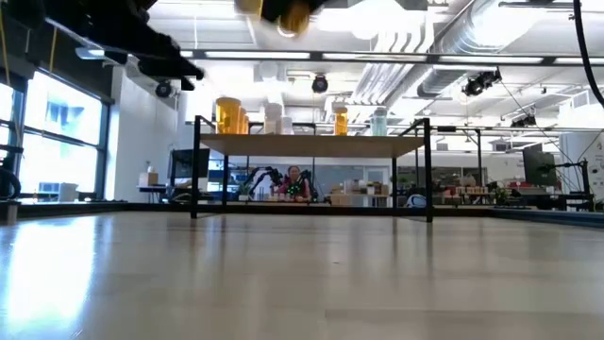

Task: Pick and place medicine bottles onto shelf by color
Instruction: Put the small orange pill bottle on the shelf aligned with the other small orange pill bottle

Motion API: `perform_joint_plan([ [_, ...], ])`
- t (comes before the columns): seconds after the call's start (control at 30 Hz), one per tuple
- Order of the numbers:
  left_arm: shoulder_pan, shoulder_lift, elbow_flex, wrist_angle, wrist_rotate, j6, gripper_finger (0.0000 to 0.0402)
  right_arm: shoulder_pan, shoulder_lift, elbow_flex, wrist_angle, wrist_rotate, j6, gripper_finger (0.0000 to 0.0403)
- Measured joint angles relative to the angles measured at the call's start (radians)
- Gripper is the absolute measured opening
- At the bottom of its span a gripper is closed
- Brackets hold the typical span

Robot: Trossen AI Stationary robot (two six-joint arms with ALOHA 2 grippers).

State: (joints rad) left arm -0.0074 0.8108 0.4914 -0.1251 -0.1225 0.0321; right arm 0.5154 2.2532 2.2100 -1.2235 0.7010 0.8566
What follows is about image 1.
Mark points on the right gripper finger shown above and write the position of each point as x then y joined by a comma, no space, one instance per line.
270,9

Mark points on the small orange pill bottle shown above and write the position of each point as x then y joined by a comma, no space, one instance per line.
340,122
295,21

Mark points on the large orange pill bottle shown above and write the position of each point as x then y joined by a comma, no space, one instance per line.
243,122
247,125

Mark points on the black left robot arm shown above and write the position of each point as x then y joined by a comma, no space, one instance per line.
14,181

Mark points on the black background robot arm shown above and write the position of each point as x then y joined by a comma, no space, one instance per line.
271,174
311,181

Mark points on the wooden shelf black metal legs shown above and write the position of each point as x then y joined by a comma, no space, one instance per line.
283,146

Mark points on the black ceiling spotlight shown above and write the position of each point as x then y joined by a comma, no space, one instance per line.
320,83
163,88
481,82

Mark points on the linear ceiling light fixture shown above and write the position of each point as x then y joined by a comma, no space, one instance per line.
255,55

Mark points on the black computer monitor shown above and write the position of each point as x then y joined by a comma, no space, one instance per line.
181,163

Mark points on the cardboard box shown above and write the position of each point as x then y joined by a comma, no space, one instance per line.
148,178

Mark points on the person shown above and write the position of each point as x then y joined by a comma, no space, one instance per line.
293,184

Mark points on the white bin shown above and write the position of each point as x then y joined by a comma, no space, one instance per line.
67,191

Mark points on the black monitor on stand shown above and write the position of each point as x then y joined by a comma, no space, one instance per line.
540,167

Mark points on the window with black frame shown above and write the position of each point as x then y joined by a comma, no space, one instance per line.
61,141

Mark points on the black aluminium table frame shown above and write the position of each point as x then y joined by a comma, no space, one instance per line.
94,208

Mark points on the grey round air duct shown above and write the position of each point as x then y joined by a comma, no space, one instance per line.
453,56

